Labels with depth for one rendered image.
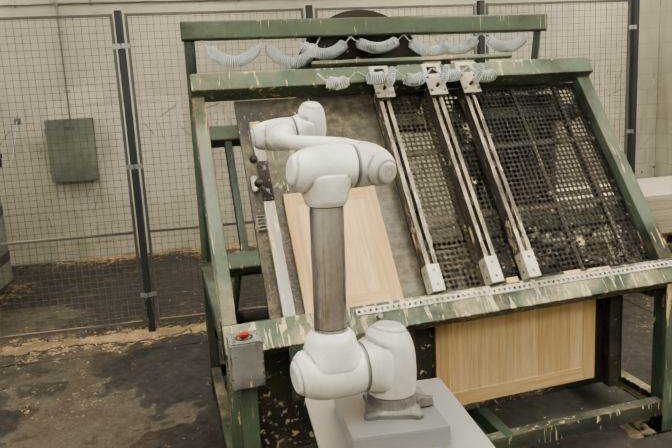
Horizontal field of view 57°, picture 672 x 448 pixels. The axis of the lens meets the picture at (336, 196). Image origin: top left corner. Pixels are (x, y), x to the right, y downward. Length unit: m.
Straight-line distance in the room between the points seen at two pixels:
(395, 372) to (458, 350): 1.20
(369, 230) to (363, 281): 0.25
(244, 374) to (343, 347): 0.59
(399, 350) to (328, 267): 0.35
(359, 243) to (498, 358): 0.96
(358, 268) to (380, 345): 0.85
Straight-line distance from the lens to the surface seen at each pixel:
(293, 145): 2.14
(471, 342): 3.13
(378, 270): 2.73
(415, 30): 3.70
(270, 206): 2.73
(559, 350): 3.42
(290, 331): 2.53
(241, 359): 2.29
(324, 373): 1.84
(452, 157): 3.05
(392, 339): 1.91
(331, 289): 1.80
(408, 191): 2.87
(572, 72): 3.70
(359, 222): 2.80
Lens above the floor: 1.80
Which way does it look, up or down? 10 degrees down
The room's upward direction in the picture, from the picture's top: 3 degrees counter-clockwise
